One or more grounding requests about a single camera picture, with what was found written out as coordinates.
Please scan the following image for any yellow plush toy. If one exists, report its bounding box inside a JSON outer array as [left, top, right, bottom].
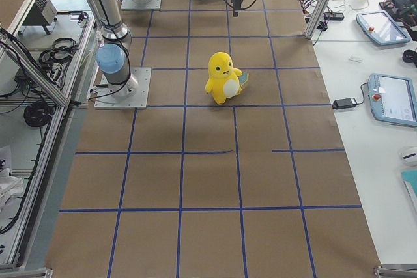
[[205, 52, 249, 105]]

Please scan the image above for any blue teach pendant far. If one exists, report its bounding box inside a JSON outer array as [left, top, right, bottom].
[[356, 11, 411, 46]]

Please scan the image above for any blue teach pendant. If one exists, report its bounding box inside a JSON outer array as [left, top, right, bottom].
[[368, 73, 416, 127], [356, 11, 411, 46]]

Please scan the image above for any black power adapter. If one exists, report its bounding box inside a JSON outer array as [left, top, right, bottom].
[[332, 97, 358, 110]]

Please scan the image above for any blue teach pendant near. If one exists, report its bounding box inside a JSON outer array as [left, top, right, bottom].
[[368, 73, 416, 127]]

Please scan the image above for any grey electronics box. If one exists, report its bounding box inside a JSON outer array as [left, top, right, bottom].
[[22, 0, 57, 35]]

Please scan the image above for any coiled black cable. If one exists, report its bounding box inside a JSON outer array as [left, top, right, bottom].
[[23, 100, 55, 128]]

